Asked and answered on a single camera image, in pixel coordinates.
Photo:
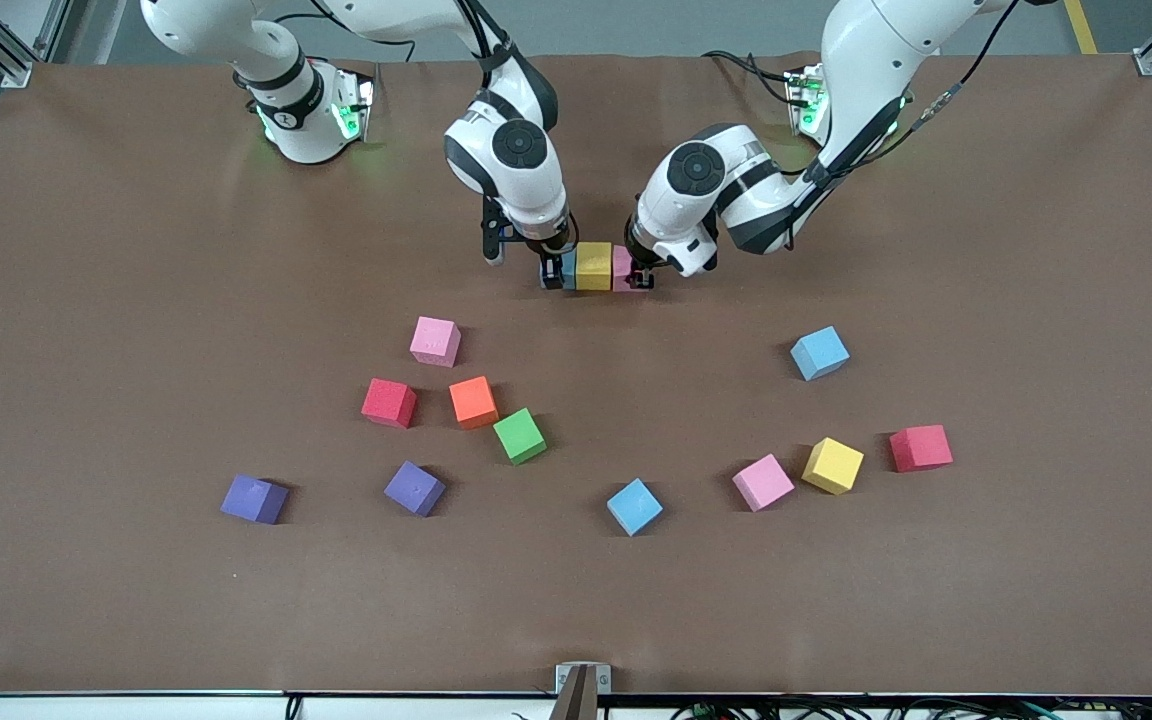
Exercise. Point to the orange foam cube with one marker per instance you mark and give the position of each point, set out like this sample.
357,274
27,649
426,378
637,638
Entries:
473,402

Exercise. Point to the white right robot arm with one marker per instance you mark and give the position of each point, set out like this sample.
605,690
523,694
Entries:
516,170

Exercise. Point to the light blue foam cube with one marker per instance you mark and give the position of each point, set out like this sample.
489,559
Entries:
820,352
634,506
569,268

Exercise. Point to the right arm base connector panel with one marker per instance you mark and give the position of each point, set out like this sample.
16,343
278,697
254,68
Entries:
366,100

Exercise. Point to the yellow foam cube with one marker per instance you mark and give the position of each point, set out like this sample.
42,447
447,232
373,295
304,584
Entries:
593,265
832,465

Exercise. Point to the pink foam cube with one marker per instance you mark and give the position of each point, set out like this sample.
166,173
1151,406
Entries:
621,265
434,342
762,482

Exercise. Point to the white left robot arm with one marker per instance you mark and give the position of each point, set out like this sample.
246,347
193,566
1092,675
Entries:
866,60

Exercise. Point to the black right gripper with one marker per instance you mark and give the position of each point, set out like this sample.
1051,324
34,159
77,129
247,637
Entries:
552,259

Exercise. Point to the purple foam cube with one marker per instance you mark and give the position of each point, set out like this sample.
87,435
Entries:
252,498
414,487

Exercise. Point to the brown table mat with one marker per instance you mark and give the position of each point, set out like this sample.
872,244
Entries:
136,600

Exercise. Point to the red foam cube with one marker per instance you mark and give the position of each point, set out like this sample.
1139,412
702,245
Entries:
388,402
920,447

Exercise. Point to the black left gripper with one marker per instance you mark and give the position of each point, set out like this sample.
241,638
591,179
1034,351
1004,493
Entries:
639,278

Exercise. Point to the left arm base connector panel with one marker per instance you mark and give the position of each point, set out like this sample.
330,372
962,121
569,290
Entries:
802,95

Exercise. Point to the green foam cube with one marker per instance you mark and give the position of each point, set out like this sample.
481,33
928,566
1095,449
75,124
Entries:
519,436

